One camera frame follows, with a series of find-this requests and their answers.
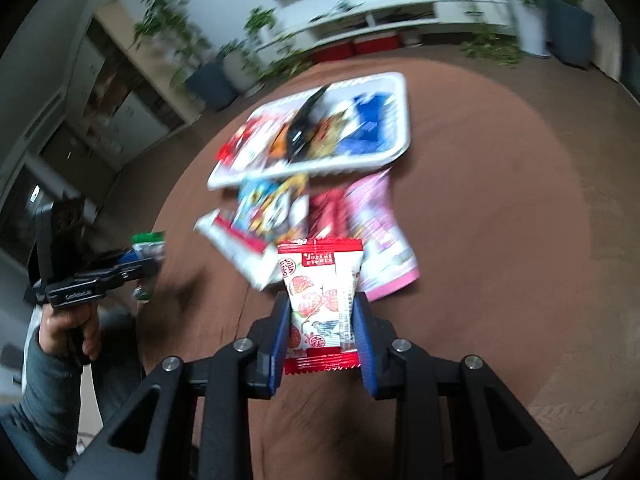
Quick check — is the dark red snack packet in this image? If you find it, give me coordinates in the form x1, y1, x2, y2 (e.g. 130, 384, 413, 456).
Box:
306, 187, 351, 241

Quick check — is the tall plant in blue pot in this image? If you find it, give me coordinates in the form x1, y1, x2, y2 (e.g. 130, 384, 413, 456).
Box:
132, 0, 241, 111

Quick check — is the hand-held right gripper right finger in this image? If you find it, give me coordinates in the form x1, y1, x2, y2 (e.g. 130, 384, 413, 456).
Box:
352, 292, 581, 480

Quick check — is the pink snack packet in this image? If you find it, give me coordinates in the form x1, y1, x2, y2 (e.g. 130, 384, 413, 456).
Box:
345, 169, 421, 302

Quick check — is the plant in tall white pot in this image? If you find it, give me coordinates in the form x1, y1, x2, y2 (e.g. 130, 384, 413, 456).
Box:
487, 0, 551, 58

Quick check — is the green snack packet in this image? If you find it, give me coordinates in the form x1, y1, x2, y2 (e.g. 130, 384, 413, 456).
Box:
131, 230, 167, 302

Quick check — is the plant in white ribbed pot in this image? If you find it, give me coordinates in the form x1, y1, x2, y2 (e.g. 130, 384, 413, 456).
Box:
220, 42, 261, 96

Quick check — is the person's left hand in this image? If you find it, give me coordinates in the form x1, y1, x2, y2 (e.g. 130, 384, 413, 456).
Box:
39, 305, 103, 363

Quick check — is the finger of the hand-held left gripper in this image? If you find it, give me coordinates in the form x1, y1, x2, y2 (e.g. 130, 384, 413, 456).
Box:
85, 247, 151, 273
107, 258, 161, 288

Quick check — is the person's left forearm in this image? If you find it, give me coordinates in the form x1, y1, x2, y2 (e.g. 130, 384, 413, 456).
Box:
0, 330, 106, 480

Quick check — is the white plastic tray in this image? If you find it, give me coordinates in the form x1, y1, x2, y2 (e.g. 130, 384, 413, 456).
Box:
206, 71, 412, 191

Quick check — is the red white strawberry snack packet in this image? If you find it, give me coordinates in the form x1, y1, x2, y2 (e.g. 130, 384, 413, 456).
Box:
276, 237, 364, 376

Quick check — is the trailing vine plant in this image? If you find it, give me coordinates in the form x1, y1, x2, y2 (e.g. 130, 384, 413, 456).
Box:
242, 5, 313, 81

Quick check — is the colourful blue snack packet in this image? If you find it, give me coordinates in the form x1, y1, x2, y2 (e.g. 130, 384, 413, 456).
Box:
234, 174, 311, 241

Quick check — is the white TV cabinet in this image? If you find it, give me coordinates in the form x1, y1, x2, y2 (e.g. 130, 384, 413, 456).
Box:
277, 0, 516, 48

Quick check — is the black snack packet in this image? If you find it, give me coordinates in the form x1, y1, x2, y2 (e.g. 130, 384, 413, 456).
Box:
285, 84, 331, 163

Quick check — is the brown orange snack packet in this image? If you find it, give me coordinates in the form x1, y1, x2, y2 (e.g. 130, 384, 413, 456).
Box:
310, 105, 358, 158

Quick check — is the large-leaf plant in blue pot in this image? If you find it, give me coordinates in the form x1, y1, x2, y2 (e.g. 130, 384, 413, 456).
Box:
540, 0, 596, 71

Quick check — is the tangle of cables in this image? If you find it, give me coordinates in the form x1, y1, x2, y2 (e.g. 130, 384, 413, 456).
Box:
327, 0, 366, 16

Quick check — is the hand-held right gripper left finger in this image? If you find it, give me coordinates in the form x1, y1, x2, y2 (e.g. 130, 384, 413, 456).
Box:
65, 290, 292, 480

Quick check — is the red storage box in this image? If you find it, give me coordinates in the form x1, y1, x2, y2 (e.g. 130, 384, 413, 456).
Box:
315, 42, 356, 63
352, 35, 401, 56

